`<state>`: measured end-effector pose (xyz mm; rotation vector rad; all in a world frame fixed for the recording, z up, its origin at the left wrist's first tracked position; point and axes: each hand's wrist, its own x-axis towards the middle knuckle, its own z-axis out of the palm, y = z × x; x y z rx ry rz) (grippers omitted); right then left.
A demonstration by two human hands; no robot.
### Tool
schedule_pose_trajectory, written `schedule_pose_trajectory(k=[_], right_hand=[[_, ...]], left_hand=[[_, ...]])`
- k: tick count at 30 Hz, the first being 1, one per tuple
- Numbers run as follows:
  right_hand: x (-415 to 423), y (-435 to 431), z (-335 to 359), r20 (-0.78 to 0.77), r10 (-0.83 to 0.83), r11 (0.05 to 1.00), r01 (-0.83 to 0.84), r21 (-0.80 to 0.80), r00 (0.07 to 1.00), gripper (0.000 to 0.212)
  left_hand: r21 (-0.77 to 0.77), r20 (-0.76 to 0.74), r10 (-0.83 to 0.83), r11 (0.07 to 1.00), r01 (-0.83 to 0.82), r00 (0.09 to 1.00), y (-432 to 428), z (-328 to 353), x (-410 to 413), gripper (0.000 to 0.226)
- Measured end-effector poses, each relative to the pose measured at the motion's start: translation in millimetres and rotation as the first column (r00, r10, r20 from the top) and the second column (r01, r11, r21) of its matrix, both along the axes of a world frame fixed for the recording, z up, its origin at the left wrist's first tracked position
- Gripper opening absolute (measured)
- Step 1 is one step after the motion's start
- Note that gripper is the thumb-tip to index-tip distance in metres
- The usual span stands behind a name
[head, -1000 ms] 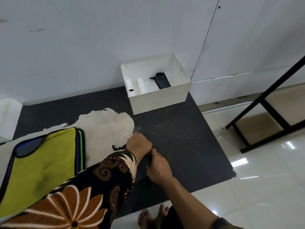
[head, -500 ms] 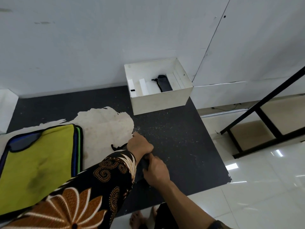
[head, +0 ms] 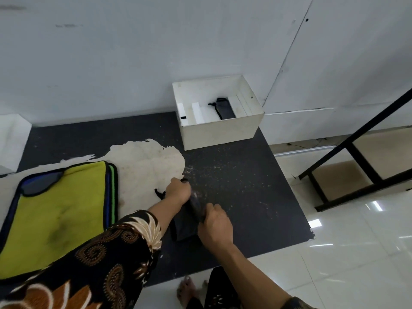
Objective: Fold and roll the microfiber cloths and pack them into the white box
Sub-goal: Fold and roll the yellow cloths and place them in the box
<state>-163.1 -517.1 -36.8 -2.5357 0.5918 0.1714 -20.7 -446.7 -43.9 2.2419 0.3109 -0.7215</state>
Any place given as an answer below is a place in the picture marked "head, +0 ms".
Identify yellow grey cloth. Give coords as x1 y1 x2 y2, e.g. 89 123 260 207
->
207 98 237 121
154 178 207 243

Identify white box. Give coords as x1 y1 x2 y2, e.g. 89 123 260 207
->
172 74 266 151

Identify person's right forearm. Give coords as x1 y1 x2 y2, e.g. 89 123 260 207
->
214 243 291 309

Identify person's left forearm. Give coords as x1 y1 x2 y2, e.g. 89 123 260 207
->
147 197 185 238

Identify person's patterned sleeve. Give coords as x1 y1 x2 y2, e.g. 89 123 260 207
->
0 209 164 309
280 296 318 309

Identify person's right hand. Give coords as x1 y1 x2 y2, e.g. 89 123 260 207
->
197 203 234 252

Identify person's left hand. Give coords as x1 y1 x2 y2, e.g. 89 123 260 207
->
164 177 192 207

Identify person's patterned left sleeve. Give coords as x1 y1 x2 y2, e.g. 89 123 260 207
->
0 209 164 309

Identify person's left foot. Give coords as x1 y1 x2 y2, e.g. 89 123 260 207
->
176 276 198 309

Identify metal floor rail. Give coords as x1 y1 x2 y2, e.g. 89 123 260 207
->
273 145 337 158

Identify black cable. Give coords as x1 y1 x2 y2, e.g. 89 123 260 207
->
286 138 330 149

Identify white flat box lid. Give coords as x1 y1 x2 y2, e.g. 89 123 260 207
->
0 114 33 175

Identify person's dark trousers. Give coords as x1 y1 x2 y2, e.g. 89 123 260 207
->
186 266 242 309

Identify person's patterned right sleeve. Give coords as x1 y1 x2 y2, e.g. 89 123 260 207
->
280 296 318 309

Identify black stool frame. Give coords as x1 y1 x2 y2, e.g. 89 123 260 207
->
298 88 412 213

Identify stack of microfibre cloths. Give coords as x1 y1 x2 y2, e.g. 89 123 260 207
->
0 161 119 282

